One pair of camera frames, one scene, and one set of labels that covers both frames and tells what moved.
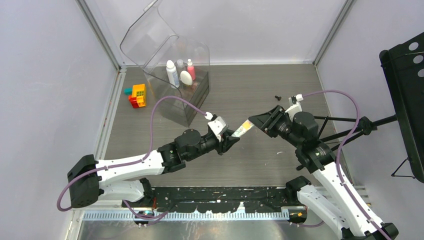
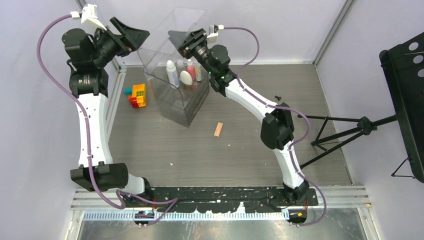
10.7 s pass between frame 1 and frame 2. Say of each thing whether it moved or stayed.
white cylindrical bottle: stayed
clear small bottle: stayed
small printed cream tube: moved
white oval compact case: stayed
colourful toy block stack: stayed
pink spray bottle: stayed
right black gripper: moved
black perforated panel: stayed
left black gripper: moved
